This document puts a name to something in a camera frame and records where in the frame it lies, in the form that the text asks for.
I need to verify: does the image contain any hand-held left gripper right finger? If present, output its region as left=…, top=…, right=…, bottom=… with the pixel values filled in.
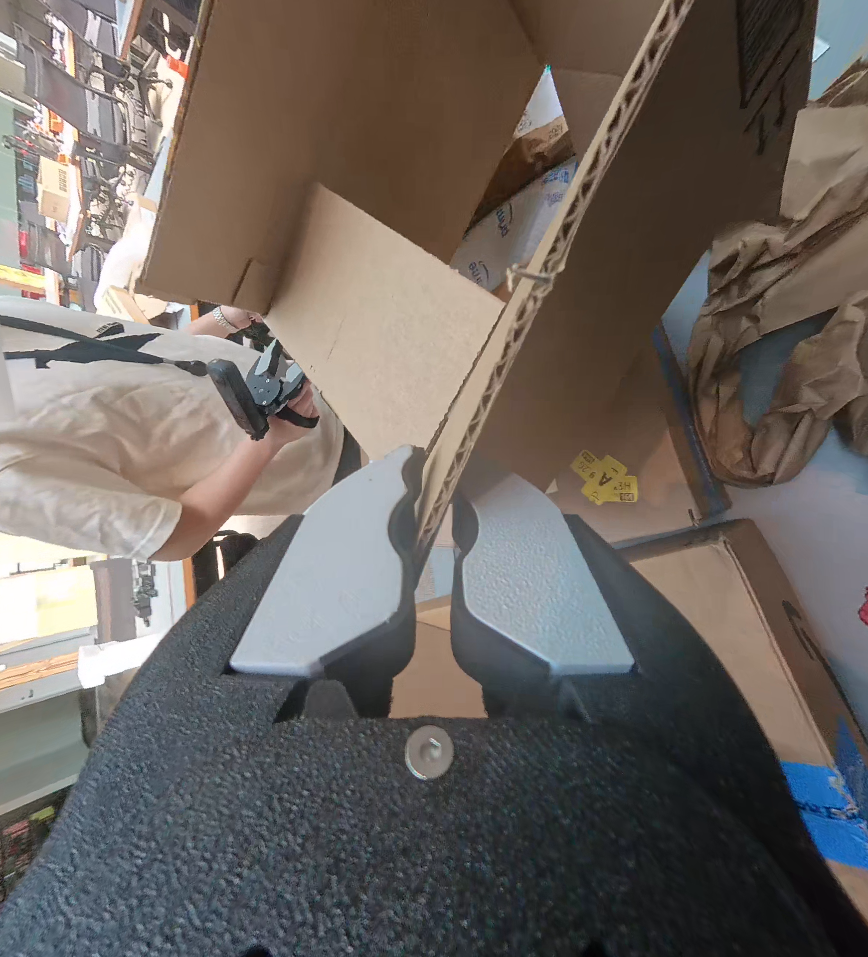
left=449, top=471, right=638, bottom=719

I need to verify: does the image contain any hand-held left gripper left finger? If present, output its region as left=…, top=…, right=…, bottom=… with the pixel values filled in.
left=229, top=445, right=427, bottom=715

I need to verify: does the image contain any large cardboard box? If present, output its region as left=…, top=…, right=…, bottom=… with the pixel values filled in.
left=135, top=0, right=820, bottom=547

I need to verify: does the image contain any another person's forearm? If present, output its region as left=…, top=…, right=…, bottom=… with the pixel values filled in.
left=185, top=303, right=257, bottom=339
left=156, top=419, right=308, bottom=563

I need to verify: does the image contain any flat cardboard with yellow sticker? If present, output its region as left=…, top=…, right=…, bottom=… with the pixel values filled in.
left=546, top=321, right=734, bottom=543

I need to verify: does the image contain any cardboard box with blue tape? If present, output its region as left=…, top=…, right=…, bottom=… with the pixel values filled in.
left=613, top=518, right=868, bottom=957

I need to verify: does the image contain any wooden workbench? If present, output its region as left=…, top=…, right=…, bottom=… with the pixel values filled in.
left=0, top=649, right=102, bottom=730

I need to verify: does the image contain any white padded mailer blue print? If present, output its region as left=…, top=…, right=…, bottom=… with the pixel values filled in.
left=449, top=156, right=581, bottom=294

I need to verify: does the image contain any brown paper mailer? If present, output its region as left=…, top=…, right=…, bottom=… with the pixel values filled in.
left=479, top=116, right=577, bottom=225

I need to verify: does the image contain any crumpled brown packing paper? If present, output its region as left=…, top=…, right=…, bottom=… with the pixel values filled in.
left=687, top=22, right=868, bottom=494

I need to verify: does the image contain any small brown cardboard box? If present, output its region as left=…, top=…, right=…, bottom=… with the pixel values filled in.
left=36, top=156, right=79, bottom=223

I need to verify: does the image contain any thin black strap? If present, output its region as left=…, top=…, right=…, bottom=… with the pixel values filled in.
left=0, top=314, right=212, bottom=376

